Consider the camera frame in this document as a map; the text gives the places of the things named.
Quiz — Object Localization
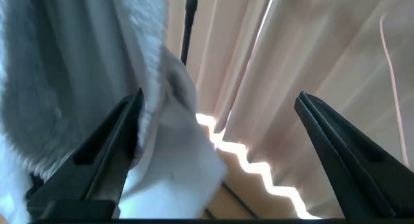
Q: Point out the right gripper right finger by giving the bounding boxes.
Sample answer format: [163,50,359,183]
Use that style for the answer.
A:
[293,90,414,220]

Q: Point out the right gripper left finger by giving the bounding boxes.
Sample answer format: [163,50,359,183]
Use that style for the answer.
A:
[25,87,146,220]

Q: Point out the pale grey shorts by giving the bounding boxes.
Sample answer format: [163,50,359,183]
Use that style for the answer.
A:
[0,0,229,220]

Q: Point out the pink clothes hanger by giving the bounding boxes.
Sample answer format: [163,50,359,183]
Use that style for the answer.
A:
[378,13,409,168]

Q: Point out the black clothes rack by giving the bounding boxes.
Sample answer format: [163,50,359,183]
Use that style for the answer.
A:
[180,0,259,220]

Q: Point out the beige curtain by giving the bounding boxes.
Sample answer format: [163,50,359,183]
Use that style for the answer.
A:
[164,0,414,218]

